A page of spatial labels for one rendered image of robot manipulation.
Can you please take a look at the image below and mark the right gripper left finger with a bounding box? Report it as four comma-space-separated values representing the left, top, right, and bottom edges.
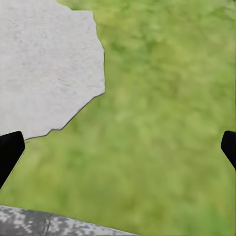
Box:
0, 130, 25, 189

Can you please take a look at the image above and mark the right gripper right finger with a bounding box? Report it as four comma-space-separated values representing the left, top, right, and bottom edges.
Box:
221, 130, 236, 169

